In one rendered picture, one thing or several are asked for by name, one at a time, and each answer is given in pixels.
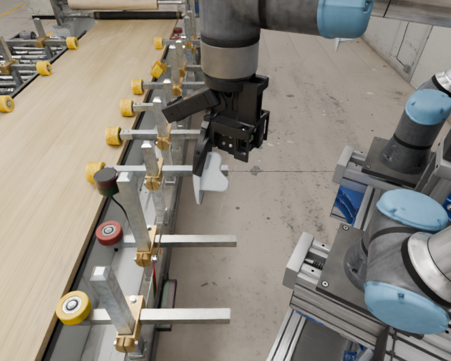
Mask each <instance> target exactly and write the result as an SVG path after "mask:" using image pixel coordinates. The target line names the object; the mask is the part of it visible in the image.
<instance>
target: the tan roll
mask: <svg viewBox="0 0 451 361"><path fill-rule="evenodd" d="M59 4H69V7H70V9H71V10H158V9H159V4H185V0H59Z"/></svg>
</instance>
